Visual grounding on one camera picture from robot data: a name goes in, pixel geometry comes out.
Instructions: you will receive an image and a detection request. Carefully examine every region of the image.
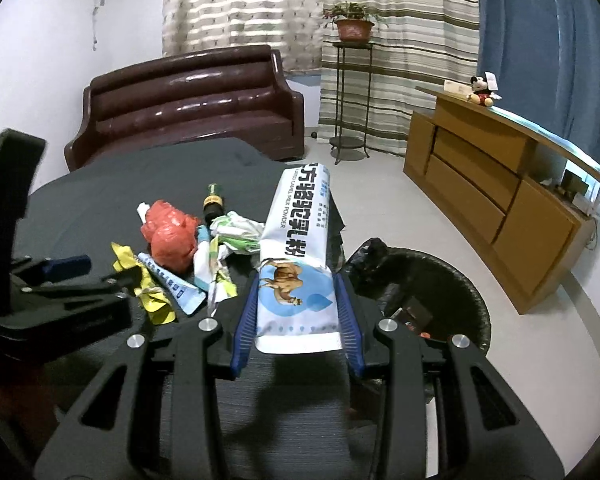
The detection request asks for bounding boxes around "small brown box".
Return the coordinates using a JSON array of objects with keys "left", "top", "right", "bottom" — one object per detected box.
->
[{"left": 562, "top": 169, "right": 590, "bottom": 197}]

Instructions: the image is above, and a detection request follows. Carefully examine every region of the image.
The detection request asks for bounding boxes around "mouse plush toy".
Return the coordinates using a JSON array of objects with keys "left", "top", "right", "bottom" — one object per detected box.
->
[{"left": 467, "top": 72, "right": 503, "bottom": 108}]

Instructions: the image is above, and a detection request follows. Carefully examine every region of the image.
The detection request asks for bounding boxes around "white squeeze tube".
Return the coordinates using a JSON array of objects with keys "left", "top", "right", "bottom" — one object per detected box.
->
[{"left": 136, "top": 251, "right": 207, "bottom": 317}]

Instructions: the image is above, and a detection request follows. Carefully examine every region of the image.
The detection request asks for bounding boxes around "black metal plant stand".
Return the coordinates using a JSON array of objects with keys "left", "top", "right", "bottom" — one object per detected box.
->
[{"left": 328, "top": 40, "right": 376, "bottom": 166}]

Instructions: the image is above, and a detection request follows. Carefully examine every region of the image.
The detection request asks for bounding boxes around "beige patterned sheer curtain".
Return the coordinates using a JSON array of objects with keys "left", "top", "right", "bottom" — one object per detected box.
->
[{"left": 162, "top": 0, "right": 326, "bottom": 76}]

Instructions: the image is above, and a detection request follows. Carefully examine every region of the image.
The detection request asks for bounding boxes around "dark grey tablecloth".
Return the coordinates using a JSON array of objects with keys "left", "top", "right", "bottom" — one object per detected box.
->
[{"left": 11, "top": 137, "right": 353, "bottom": 411}]

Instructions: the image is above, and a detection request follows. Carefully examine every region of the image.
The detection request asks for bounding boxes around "green bottle yellow label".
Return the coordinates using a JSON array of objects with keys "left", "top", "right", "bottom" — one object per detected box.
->
[{"left": 202, "top": 183, "right": 227, "bottom": 228}]

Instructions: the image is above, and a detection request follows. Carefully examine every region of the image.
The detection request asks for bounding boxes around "dark mesh trash bin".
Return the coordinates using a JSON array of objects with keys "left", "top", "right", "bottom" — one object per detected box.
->
[{"left": 341, "top": 237, "right": 493, "bottom": 403}]

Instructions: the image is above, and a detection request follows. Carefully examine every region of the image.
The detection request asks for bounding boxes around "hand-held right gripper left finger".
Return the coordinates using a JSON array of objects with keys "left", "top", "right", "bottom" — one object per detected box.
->
[{"left": 34, "top": 272, "right": 259, "bottom": 480}]

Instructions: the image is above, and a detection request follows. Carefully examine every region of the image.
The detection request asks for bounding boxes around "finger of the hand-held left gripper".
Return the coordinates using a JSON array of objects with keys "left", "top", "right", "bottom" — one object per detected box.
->
[
  {"left": 11, "top": 255, "right": 92, "bottom": 286},
  {"left": 27, "top": 272, "right": 133, "bottom": 306}
]

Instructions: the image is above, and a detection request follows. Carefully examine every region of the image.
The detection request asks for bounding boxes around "black bin liner bag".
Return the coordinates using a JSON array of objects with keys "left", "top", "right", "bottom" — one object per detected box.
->
[{"left": 341, "top": 237, "right": 486, "bottom": 348}]

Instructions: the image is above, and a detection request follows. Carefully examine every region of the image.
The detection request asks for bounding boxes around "white milk powder pouch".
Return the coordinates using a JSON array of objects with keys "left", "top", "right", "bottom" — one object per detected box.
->
[{"left": 254, "top": 162, "right": 343, "bottom": 356}]

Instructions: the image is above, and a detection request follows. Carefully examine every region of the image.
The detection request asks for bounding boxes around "blue curtain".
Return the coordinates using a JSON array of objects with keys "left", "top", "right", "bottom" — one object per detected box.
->
[{"left": 475, "top": 0, "right": 600, "bottom": 186}]

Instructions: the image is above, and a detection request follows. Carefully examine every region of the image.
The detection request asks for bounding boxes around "wooden cabinet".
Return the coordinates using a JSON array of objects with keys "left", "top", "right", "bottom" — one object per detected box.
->
[{"left": 402, "top": 85, "right": 600, "bottom": 316}]

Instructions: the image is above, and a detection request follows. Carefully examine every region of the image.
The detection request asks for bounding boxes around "crumpled white yellow paper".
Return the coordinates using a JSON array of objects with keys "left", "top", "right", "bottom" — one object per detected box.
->
[{"left": 206, "top": 267, "right": 239, "bottom": 319}]

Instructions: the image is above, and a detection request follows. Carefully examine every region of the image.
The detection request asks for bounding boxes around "striped beige curtain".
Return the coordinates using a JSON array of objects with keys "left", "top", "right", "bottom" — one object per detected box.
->
[{"left": 319, "top": 0, "right": 481, "bottom": 157}]

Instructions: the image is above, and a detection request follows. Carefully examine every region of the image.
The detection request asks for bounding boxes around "crumpled white green wrapper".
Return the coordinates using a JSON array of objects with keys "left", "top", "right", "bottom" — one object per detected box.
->
[{"left": 209, "top": 211, "right": 267, "bottom": 261}]

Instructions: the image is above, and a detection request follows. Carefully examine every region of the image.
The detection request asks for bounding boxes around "crumpled red plastic bag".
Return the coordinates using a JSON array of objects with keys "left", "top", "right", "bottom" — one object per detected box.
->
[{"left": 140, "top": 200, "right": 201, "bottom": 276}]

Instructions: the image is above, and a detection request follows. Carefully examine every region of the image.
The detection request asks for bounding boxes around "dark brown packet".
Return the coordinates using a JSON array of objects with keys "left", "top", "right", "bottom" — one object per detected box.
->
[{"left": 397, "top": 296, "right": 433, "bottom": 332}]

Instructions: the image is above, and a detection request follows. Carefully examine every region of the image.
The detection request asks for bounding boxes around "yellow wrapper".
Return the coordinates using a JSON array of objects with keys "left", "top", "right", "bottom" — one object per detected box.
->
[{"left": 111, "top": 242, "right": 177, "bottom": 325}]

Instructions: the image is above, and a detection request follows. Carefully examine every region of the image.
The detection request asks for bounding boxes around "brown leather sofa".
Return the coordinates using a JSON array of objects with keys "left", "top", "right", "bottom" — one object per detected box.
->
[{"left": 64, "top": 44, "right": 306, "bottom": 172}]

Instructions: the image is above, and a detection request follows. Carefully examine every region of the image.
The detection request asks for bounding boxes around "potted plant red pot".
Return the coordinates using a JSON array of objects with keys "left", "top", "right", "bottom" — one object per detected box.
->
[{"left": 322, "top": 1, "right": 390, "bottom": 43}]

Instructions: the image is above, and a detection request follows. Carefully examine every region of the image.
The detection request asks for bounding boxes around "small beige box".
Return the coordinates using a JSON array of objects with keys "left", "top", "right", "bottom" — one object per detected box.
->
[{"left": 442, "top": 80, "right": 476, "bottom": 99}]

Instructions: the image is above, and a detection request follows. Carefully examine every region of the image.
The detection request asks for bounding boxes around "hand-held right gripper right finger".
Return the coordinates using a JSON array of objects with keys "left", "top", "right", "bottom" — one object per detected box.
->
[{"left": 332, "top": 274, "right": 566, "bottom": 480}]

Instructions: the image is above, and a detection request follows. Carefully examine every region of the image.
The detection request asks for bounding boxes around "hanging wall cord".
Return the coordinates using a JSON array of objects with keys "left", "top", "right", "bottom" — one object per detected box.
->
[{"left": 91, "top": 0, "right": 105, "bottom": 53}]

